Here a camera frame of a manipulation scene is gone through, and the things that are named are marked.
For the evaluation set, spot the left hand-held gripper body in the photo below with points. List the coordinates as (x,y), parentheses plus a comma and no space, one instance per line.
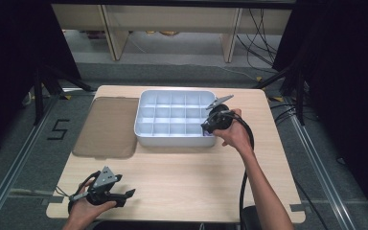
(103,183)

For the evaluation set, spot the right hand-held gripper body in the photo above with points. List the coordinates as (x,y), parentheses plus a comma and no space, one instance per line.
(220,116)

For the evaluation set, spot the white compartment organizer box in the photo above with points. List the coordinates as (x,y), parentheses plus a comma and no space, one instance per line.
(172,116)

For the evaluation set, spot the person's right hand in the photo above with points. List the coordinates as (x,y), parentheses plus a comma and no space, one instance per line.
(236,135)

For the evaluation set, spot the person's left hand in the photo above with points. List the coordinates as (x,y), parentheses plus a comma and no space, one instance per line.
(84,212)

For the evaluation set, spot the brown mat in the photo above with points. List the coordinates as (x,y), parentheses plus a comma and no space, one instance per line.
(108,127)

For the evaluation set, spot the black metal stand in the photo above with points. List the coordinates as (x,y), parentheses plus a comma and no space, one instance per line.
(295,92)
(43,92)

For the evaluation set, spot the black rounded object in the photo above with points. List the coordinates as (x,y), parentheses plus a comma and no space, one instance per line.
(252,220)

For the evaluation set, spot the beige wooden desk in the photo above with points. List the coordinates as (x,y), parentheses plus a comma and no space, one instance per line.
(172,25)

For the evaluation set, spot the black curtain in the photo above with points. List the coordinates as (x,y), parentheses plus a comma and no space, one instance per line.
(341,80)
(19,64)

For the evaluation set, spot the aluminium floor rail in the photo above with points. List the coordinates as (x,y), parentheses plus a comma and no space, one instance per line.
(324,175)
(16,166)

